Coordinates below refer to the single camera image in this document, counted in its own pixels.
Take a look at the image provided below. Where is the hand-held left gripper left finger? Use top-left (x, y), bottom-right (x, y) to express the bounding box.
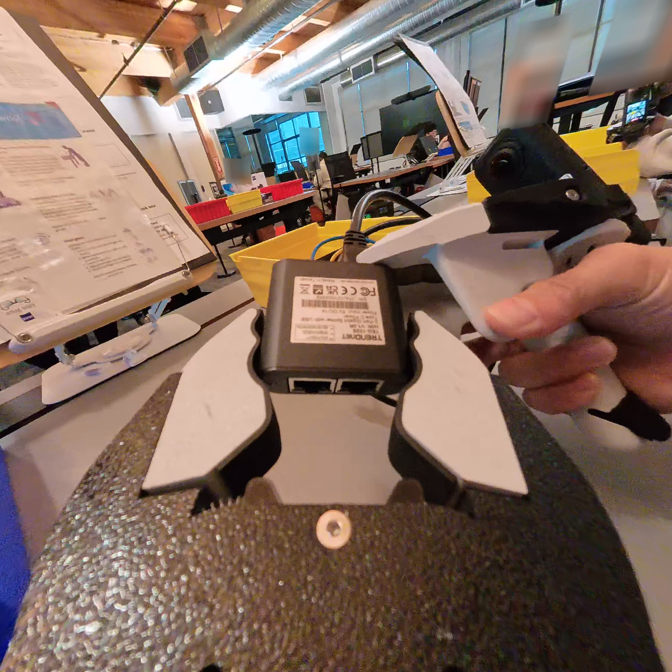
top-left (141, 308), bottom-right (283, 491)

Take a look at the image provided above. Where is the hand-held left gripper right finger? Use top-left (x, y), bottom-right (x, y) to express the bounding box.
top-left (388, 310), bottom-right (529, 507)

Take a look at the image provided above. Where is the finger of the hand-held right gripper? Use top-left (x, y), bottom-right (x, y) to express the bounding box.
top-left (424, 230), bottom-right (560, 342)
top-left (356, 203), bottom-right (492, 265)

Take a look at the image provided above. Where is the black network splitter box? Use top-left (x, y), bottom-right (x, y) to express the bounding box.
top-left (259, 258), bottom-right (411, 394)

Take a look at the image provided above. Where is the grey desk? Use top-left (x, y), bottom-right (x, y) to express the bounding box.
top-left (0, 247), bottom-right (672, 672)

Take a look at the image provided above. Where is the person's right hand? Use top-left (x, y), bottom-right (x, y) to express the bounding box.
top-left (467, 243), bottom-right (672, 415)

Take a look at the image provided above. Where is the clear board stand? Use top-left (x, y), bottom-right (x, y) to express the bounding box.
top-left (425, 152), bottom-right (481, 197)

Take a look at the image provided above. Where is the wooden instruction board with papers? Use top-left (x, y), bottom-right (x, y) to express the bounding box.
top-left (0, 8), bottom-right (218, 355)
top-left (394, 34), bottom-right (489, 158)

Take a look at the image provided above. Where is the red plastic bin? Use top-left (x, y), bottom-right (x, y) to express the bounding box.
top-left (260, 178), bottom-right (305, 203)
top-left (185, 201), bottom-right (232, 225)

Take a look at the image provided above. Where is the blue plastic bin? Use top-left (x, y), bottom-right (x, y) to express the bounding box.
top-left (0, 451), bottom-right (31, 652)

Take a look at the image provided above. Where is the blue network cable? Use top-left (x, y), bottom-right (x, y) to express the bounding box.
top-left (312, 235), bottom-right (376, 260)

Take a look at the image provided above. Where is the large black wall screen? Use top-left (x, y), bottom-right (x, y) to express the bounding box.
top-left (379, 97), bottom-right (439, 153)

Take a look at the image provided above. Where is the silver ventilation duct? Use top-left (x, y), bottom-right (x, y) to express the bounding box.
top-left (173, 0), bottom-right (507, 100)

